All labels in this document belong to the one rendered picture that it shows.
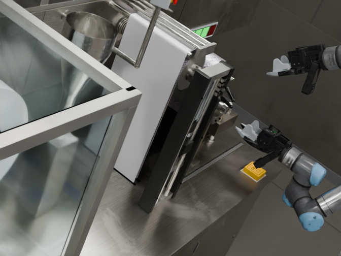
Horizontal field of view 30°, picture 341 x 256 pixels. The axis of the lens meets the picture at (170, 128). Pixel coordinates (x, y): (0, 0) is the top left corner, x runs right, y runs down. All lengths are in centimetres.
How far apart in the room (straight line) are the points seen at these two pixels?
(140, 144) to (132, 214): 24
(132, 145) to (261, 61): 261
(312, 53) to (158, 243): 79
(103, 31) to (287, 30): 291
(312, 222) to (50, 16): 111
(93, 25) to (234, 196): 95
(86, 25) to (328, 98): 297
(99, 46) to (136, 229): 68
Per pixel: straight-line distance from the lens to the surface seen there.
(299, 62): 216
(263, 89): 471
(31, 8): 185
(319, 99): 454
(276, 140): 234
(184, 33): 203
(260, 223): 392
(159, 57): 202
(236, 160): 259
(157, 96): 206
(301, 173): 232
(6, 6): 148
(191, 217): 220
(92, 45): 162
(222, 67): 195
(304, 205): 229
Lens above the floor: 223
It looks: 31 degrees down
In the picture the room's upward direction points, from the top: 23 degrees clockwise
